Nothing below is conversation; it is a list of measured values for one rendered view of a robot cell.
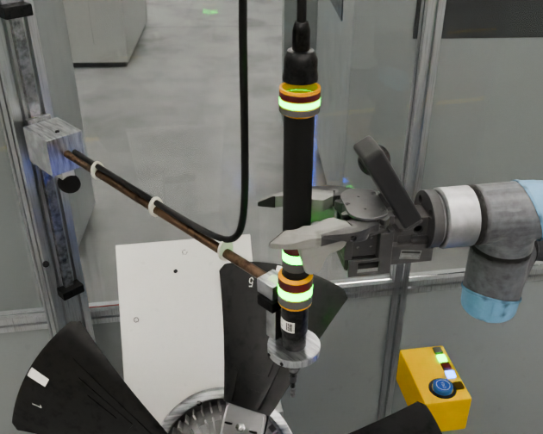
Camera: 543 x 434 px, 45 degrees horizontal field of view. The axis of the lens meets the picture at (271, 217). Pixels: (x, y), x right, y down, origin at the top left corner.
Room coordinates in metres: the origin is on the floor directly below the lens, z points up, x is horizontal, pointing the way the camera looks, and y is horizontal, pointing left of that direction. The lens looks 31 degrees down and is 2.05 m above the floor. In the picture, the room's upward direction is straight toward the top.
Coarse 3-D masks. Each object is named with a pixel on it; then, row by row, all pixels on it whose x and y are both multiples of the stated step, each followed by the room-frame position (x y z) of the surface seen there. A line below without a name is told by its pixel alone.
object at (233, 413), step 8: (232, 408) 0.73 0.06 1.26; (240, 408) 0.72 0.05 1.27; (224, 416) 0.73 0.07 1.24; (232, 416) 0.72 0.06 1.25; (240, 416) 0.71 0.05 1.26; (248, 416) 0.71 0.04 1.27; (256, 416) 0.70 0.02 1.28; (264, 416) 0.69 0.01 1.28; (224, 424) 0.72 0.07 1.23; (232, 424) 0.71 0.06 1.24; (248, 424) 0.70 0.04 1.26; (256, 424) 0.69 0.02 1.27; (264, 424) 0.68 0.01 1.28; (224, 432) 0.71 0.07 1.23; (232, 432) 0.70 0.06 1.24; (240, 432) 0.69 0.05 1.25; (248, 432) 0.69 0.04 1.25
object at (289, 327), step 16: (304, 32) 0.64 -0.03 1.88; (304, 48) 0.64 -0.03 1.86; (288, 64) 0.64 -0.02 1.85; (304, 64) 0.64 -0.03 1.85; (288, 80) 0.64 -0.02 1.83; (304, 80) 0.63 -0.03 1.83; (288, 320) 0.64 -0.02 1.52; (304, 320) 0.64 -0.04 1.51; (288, 336) 0.64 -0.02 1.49; (304, 336) 0.64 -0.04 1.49; (288, 368) 0.64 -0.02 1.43
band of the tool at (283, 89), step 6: (282, 84) 0.66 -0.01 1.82; (288, 84) 0.67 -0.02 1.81; (312, 84) 0.67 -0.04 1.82; (318, 84) 0.66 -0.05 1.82; (282, 90) 0.64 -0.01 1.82; (288, 90) 0.67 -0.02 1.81; (294, 90) 0.67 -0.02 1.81; (300, 90) 0.67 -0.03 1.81; (306, 90) 0.67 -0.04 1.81; (312, 90) 0.67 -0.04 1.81; (318, 90) 0.64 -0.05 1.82; (300, 96) 0.63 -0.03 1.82; (288, 102) 0.64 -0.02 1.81; (312, 102) 0.64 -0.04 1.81; (282, 114) 0.64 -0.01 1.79
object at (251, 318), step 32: (224, 288) 0.87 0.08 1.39; (256, 288) 0.85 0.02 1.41; (320, 288) 0.81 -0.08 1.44; (224, 320) 0.84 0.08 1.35; (256, 320) 0.81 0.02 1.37; (320, 320) 0.77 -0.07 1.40; (224, 352) 0.80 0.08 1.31; (256, 352) 0.77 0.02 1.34; (224, 384) 0.77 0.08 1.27; (256, 384) 0.73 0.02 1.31; (288, 384) 0.71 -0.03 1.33
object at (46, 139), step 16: (32, 128) 1.10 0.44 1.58; (48, 128) 1.10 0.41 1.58; (64, 128) 1.10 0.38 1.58; (32, 144) 1.09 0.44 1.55; (48, 144) 1.05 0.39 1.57; (64, 144) 1.07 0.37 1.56; (80, 144) 1.09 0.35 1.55; (32, 160) 1.10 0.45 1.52; (48, 160) 1.05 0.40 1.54; (64, 160) 1.06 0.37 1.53
